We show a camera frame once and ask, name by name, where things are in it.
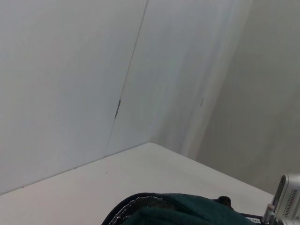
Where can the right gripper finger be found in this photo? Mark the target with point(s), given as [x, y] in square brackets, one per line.
[223, 201]

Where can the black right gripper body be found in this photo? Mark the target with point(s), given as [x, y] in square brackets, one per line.
[252, 219]

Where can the teal insulated lunch bag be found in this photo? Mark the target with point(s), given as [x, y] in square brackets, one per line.
[182, 211]

